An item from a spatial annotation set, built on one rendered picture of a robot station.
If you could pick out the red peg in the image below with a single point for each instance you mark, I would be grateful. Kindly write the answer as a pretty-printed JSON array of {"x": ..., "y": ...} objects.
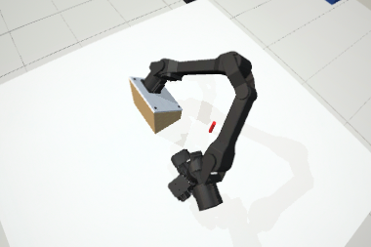
[{"x": 212, "y": 127}]

